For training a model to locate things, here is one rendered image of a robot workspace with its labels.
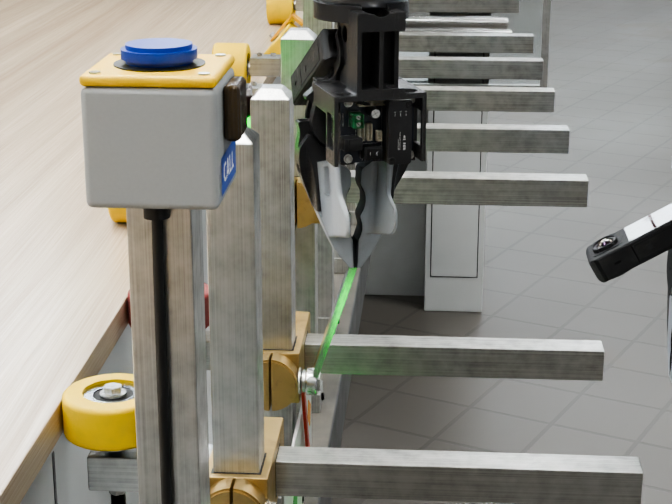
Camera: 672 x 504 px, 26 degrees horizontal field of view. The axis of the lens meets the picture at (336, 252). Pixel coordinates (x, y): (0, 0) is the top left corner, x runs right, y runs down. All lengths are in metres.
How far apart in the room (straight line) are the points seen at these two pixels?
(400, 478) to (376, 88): 0.31
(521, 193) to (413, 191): 0.12
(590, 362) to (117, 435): 0.48
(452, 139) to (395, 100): 0.77
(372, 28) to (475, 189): 0.56
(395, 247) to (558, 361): 2.74
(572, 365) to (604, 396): 2.14
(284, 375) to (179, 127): 0.60
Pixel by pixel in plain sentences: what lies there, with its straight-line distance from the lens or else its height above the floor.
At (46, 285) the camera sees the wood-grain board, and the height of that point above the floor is 0.90.
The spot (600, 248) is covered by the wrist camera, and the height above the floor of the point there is 0.96.
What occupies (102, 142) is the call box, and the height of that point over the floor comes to 1.19.
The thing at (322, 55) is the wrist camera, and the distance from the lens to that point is 1.11.
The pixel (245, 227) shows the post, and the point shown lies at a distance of 1.04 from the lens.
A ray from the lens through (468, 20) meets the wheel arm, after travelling 3.57.
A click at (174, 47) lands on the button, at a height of 1.23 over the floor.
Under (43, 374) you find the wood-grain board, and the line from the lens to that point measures 1.23.
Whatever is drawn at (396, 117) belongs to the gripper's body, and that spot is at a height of 1.13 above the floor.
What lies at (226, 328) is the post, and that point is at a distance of 1.07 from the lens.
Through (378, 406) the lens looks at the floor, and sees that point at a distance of 3.41.
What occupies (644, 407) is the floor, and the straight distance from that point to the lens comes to 3.48.
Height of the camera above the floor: 1.35
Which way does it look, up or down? 17 degrees down
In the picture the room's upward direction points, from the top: straight up
